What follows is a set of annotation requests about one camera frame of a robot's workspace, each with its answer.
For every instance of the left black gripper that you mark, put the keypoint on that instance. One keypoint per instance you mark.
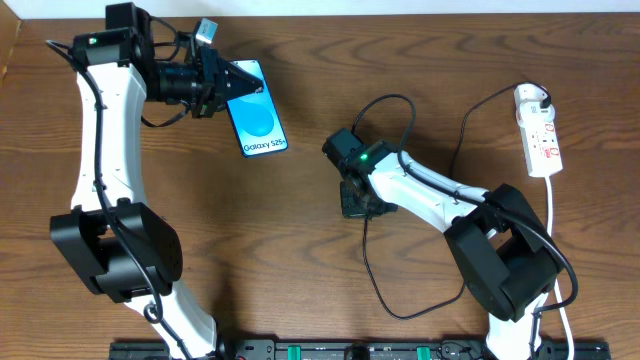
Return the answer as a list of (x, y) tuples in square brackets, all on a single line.
[(208, 82)]

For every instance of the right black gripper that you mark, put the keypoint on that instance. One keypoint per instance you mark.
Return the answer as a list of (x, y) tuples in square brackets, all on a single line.
[(353, 198)]

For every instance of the blue Galaxy smartphone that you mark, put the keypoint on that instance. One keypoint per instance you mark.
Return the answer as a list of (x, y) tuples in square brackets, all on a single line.
[(255, 119)]

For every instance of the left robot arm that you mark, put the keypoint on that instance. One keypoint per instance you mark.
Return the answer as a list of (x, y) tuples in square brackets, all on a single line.
[(115, 243)]

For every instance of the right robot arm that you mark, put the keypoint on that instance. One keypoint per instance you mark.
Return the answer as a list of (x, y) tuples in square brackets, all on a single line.
[(507, 260)]

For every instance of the white power strip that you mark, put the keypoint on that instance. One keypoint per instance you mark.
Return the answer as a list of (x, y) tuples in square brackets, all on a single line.
[(541, 147)]

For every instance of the brown cardboard box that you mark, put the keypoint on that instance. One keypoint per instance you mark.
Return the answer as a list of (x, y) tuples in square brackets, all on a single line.
[(10, 25)]

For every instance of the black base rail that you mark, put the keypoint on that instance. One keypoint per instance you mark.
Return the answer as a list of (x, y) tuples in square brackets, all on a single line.
[(264, 349)]

